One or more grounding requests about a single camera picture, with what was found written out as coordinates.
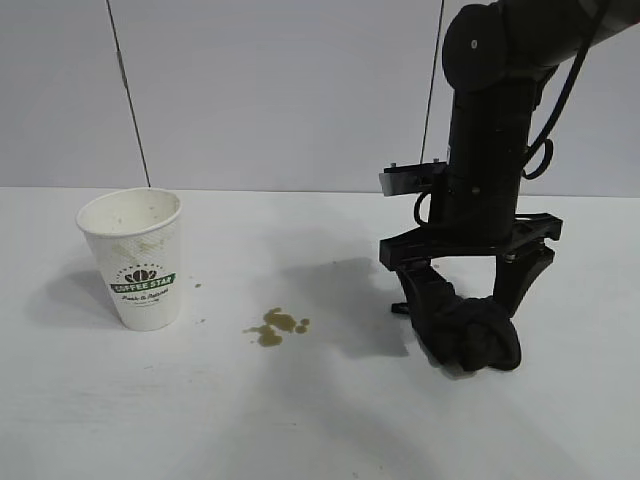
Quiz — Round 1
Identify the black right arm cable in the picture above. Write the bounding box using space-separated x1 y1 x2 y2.
519 19 607 180

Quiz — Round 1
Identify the black right camera cable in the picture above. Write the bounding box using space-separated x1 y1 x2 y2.
413 191 437 227

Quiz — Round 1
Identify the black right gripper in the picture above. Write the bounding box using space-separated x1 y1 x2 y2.
378 172 564 326

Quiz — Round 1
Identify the brown coffee spill puddle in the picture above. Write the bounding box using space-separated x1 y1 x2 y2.
242 306 311 349

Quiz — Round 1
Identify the black cloth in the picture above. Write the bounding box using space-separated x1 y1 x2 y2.
391 269 524 374

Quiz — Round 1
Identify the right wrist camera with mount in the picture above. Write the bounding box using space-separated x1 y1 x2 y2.
378 158 449 198

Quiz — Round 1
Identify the white paper coffee cup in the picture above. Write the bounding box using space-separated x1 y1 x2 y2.
75 187 183 332

